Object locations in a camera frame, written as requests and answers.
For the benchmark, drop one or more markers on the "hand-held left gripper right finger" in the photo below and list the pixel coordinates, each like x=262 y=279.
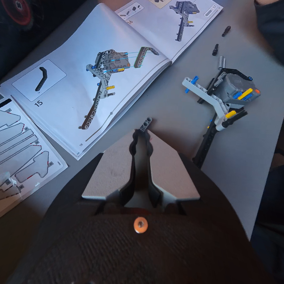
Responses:
x=173 y=175

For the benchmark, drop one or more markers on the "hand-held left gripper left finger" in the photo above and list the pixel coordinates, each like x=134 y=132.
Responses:
x=113 y=173

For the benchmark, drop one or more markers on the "small dark grey lego connector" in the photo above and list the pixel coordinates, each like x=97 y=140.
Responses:
x=146 y=124

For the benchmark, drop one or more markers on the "person's right forearm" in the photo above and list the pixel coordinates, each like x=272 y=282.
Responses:
x=270 y=26

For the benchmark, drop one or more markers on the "open lego instruction booklet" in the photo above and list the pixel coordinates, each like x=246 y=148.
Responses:
x=66 y=93

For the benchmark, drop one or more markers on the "lego sticker sheet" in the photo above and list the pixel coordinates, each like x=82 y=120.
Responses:
x=22 y=137

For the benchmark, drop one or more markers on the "partly built lego assembly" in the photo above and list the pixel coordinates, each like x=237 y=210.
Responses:
x=230 y=88

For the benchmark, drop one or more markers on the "black lego pin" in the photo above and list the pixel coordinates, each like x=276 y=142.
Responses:
x=215 y=49
x=226 y=31

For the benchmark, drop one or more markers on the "black lego set box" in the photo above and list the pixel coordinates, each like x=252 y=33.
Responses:
x=17 y=13

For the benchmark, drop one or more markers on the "person's leg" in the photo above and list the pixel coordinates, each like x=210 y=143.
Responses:
x=273 y=210

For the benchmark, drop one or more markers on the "small metal spring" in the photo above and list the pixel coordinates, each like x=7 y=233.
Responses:
x=221 y=62

